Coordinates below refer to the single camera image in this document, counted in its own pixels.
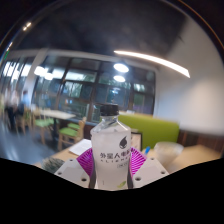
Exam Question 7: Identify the white-labelled clear drink bottle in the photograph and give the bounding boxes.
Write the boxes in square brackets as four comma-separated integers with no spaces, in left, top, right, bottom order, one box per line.
[89,103,133,191]

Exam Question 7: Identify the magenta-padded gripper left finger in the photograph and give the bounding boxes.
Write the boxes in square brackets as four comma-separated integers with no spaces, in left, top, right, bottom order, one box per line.
[54,147,98,190]

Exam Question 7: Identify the light wooden dining table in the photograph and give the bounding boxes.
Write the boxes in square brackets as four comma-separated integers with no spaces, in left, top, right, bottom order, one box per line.
[39,109,77,141]

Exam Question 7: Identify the person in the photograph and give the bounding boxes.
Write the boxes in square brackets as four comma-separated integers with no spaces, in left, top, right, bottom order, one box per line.
[3,88,18,129]
[14,89,33,134]

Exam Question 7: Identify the curved linear ceiling light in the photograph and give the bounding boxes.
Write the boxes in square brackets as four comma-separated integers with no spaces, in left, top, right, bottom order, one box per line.
[113,50,191,79]

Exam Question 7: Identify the green-cushioned wooden chairs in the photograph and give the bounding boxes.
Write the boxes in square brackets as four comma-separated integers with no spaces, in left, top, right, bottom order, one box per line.
[14,106,88,151]

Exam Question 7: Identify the white bowl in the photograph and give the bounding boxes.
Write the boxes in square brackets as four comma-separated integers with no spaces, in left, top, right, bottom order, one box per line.
[153,141,185,168]

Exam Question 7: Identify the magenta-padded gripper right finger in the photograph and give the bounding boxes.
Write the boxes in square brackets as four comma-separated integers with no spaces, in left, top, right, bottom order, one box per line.
[128,146,170,189]

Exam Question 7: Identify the green booth bench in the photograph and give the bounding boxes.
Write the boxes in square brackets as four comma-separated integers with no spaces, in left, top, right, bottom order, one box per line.
[117,113,180,150]

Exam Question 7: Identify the round pendant lamp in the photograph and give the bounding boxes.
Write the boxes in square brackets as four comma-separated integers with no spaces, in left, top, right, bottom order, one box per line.
[113,62,130,74]

